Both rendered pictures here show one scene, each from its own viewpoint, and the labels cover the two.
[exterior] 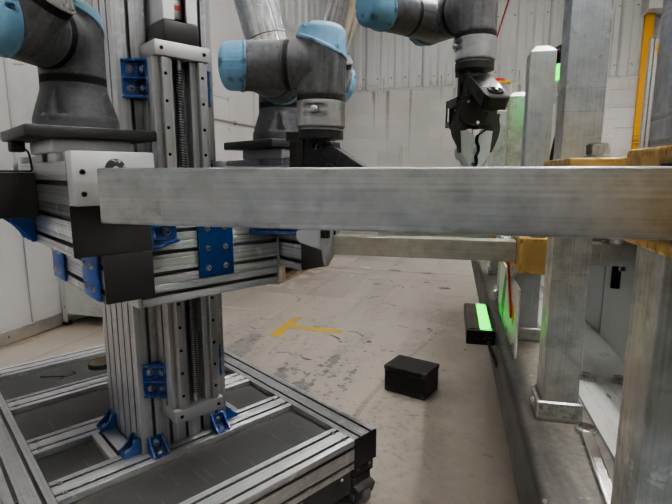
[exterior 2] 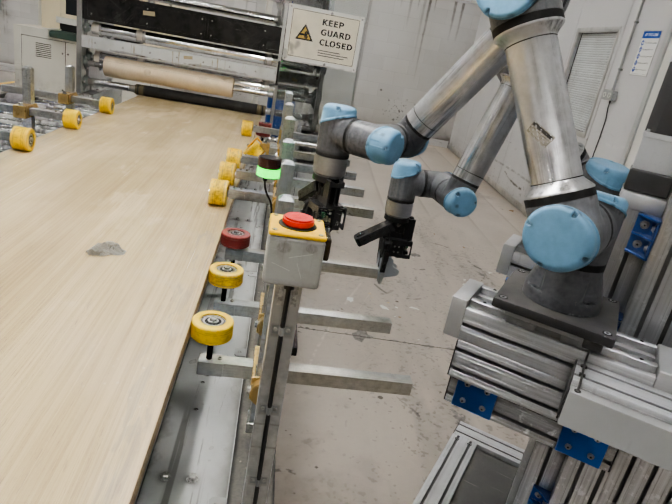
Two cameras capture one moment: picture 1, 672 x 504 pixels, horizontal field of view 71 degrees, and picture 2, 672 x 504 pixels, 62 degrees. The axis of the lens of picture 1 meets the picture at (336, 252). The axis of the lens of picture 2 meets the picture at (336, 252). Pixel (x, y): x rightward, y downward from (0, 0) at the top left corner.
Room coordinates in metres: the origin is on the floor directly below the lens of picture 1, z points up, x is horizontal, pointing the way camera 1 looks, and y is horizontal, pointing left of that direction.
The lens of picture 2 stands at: (2.09, -0.68, 1.44)
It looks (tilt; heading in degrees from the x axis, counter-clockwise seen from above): 20 degrees down; 158
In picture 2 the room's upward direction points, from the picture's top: 11 degrees clockwise
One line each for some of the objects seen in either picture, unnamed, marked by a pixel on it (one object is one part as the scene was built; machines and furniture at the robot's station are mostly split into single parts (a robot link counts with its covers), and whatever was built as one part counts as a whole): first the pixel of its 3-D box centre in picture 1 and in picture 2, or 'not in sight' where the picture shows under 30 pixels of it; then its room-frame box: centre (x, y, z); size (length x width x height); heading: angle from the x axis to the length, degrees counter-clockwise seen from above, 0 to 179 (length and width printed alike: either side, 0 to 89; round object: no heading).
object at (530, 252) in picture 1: (533, 249); not in sight; (0.70, -0.30, 0.85); 0.14 x 0.06 x 0.05; 166
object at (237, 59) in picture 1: (260, 68); (440, 186); (0.79, 0.12, 1.12); 0.11 x 0.11 x 0.08; 83
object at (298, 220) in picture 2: not in sight; (298, 222); (1.46, -0.48, 1.22); 0.04 x 0.04 x 0.02
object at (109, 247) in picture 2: not in sight; (105, 246); (0.81, -0.72, 0.91); 0.09 x 0.07 x 0.02; 110
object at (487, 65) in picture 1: (471, 97); (325, 201); (0.94, -0.26, 1.10); 0.09 x 0.08 x 0.12; 6
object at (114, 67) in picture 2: not in sight; (202, 82); (-1.69, -0.27, 1.05); 1.43 x 0.12 x 0.12; 76
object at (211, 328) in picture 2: not in sight; (210, 343); (1.14, -0.52, 0.85); 0.08 x 0.08 x 0.11
